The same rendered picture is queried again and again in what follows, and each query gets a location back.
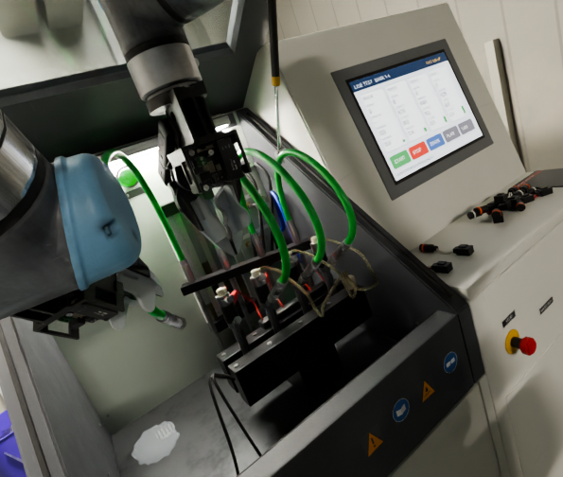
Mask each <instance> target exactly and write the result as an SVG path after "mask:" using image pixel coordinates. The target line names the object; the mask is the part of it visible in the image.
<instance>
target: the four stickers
mask: <svg viewBox="0 0 563 477"><path fill-rule="evenodd" d="M442 362H443V366H444V370H445V374H446V377H447V376H448V375H450V374H451V373H452V372H453V371H454V370H455V369H456V368H457V367H458V366H459V363H458V358H457V354H456V349H455V347H454V348H453V349H452V350H451V351H450V352H449V353H448V354H447V355H446V356H445V357H444V358H442ZM416 388H417V391H418V395H419V397H420V401H421V404H423V403H424V402H425V401H426V400H428V399H429V398H430V397H431V396H432V395H433V394H434V393H435V392H436V390H435V386H434V382H433V379H432V375H431V373H430V374H429V375H428V376H427V377H425V378H424V379H423V380H422V381H421V382H420V383H419V384H417V385H416ZM390 410H391V413H392V416H393V419H394V422H395V424H396V427H397V426H398V425H399V424H400V423H401V422H402V421H403V420H404V419H405V418H406V417H407V416H408V415H409V414H410V413H411V412H412V410H411V407H410V403H409V400H408V398H407V395H406V393H405V394H404V395H403V396H402V397H401V398H400V399H399V400H398V401H397V402H396V403H395V404H394V405H393V406H392V407H391V408H390ZM360 442H361V445H362V447H363V450H364V452H365V454H366V457H367V459H369V458H370V456H371V455H372V454H373V453H374V452H375V451H376V450H377V449H378V448H379V447H380V446H381V445H382V444H383V443H384V442H385V441H384V439H383V436H382V434H381V431H380V428H379V426H378V423H377V424H376V425H375V426H374V427H373V428H372V429H371V430H370V431H369V432H368V433H367V434H366V435H365V436H364V437H363V438H362V439H361V440H360Z"/></svg>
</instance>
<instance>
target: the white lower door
mask: <svg viewBox="0 0 563 477"><path fill-rule="evenodd" d="M388 477H501V475H500V471H499V466H498V462H497V458H496V454H495V451H494V447H493V443H492V439H491V435H490V431H489V428H488V424H487V420H486V415H485V411H484V405H483V401H482V397H481V393H480V389H479V385H478V384H477V383H474V384H473V386H472V387H471V388H470V389H469V390H468V392H467V393H466V394H465V395H464V396H463V397H462V398H461V399H460V400H459V401H458V402H457V403H456V404H455V405H454V406H453V407H452V409H451V410H450V411H449V412H448V413H447V414H446V415H445V416H444V417H443V418H442V419H441V420H440V421H439V422H438V423H437V424H436V426H435V427H434V428H433V429H432V430H431V431H430V432H429V433H428V434H427V435H426V436H425V437H424V438H423V439H422V440H421V441H420V443H419V444H418V445H417V446H416V447H415V448H414V449H413V450H412V451H411V452H410V453H409V454H408V455H407V456H406V457H405V458H404V460H403V461H402V462H401V463H400V464H399V465H398V466H397V467H396V468H395V469H394V470H393V471H392V472H391V473H390V474H389V475H388Z"/></svg>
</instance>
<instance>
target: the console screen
mask: <svg viewBox="0 0 563 477"><path fill-rule="evenodd" d="M330 74H331V76H332V78H333V80H334V82H335V84H336V86H337V88H338V90H339V92H340V94H341V96H342V98H343V101H344V103H345V105H346V108H347V110H348V112H349V113H350V115H351V117H352V119H353V121H354V123H355V125H356V127H357V129H358V131H359V133H360V136H361V139H362V141H363V143H364V145H365V147H366V148H367V150H368V152H369V154H370V156H371V158H372V161H373V163H374V165H375V167H376V169H377V171H378V174H379V176H380V178H381V180H382V182H383V183H384V185H385V188H386V190H387V192H388V194H389V196H390V198H391V200H392V201H393V200H395V199H397V198H398V197H400V196H402V195H404V194H405V193H407V192H409V191H411V190H412V189H414V188H416V187H418V186H420V185H422V184H424V183H426V182H427V181H428V180H430V179H432V178H433V177H435V176H437V175H439V174H441V173H442V172H444V171H446V170H448V169H449V168H452V167H454V166H455V165H457V164H459V163H461V162H463V161H464V160H466V159H467V158H469V157H470V156H472V155H474V154H476V153H477V152H479V151H481V150H484V149H485V148H487V147H489V146H491V145H492V144H494V142H493V140H492V138H491V136H490V134H489V131H488V129H487V127H486V126H485V124H484V121H483V118H482V116H481V114H480V112H479V110H478V108H477V105H476V103H475V101H474V99H473V97H472V95H471V94H470V91H469V89H468V87H467V85H466V82H465V80H464V77H463V75H462V73H461V71H460V69H459V67H458V65H457V62H456V60H455V59H454V57H453V55H452V53H451V50H450V48H449V45H448V43H447V41H446V39H442V40H439V41H436V42H432V43H429V44H423V45H420V46H417V47H414V48H411V49H407V50H404V51H401V52H397V53H395V54H392V55H388V56H385V57H381V58H378V59H375V60H371V61H369V62H363V63H360V64H357V65H353V66H350V67H347V68H344V69H341V70H337V71H334V72H331V73H330Z"/></svg>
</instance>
